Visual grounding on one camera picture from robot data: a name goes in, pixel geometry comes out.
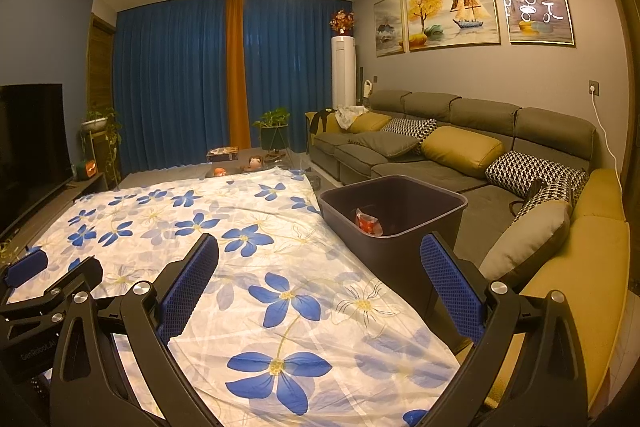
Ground beige grey cushion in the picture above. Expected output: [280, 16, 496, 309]
[480, 199, 572, 288]

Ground sailboat and tree painting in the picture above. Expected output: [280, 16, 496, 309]
[404, 0, 502, 52]

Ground potted plant dark pot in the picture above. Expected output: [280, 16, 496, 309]
[252, 107, 291, 153]

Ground grey flat cushion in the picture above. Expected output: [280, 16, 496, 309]
[356, 131, 420, 158]

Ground white power cable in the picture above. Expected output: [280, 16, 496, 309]
[592, 94, 627, 219]

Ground orange curtain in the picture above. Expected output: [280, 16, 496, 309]
[225, 0, 252, 150]

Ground large yellow cushion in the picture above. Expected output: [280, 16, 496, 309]
[421, 126, 505, 180]

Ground white blue floral bedsheet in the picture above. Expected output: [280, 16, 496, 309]
[0, 167, 463, 427]

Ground dark coffee table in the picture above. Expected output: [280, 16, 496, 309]
[200, 149, 314, 180]

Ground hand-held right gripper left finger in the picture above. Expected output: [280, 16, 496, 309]
[50, 232, 223, 427]

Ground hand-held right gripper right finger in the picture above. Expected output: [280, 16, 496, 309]
[419, 231, 603, 427]

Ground grey sectional sofa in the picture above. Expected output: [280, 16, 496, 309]
[305, 89, 601, 268]

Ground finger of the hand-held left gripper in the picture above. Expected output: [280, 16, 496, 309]
[42, 256, 104, 309]
[0, 249, 50, 294]

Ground white cloth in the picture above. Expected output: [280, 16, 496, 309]
[335, 106, 369, 128]

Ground orange flower arrangement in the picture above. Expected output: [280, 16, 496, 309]
[328, 9, 357, 37]

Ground wooden wall panel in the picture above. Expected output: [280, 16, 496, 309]
[85, 14, 119, 106]

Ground grey plastic bin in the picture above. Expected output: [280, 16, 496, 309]
[318, 174, 469, 308]

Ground long houndstooth cushion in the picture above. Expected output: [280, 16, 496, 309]
[485, 151, 588, 200]

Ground small houndstooth cushion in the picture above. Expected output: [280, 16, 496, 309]
[382, 118, 437, 142]

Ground trailing plant on stand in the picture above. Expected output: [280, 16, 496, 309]
[80, 106, 124, 186]

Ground red foil wrapper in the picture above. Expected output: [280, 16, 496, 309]
[355, 206, 384, 236]

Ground small yellow cushion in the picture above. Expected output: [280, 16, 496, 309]
[350, 113, 393, 136]

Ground white standing air conditioner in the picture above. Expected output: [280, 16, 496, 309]
[331, 35, 359, 108]

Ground black flat television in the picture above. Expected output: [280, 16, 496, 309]
[0, 83, 74, 233]

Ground small grey landscape painting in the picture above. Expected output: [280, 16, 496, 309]
[372, 0, 405, 58]

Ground blue curtain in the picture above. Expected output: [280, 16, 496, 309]
[241, 0, 353, 152]
[114, 0, 236, 176]

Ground black jacket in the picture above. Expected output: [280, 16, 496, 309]
[306, 109, 334, 138]

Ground yellow sofa section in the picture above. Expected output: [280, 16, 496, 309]
[487, 169, 632, 410]

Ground grey television cabinet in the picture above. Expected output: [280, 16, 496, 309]
[0, 172, 109, 249]

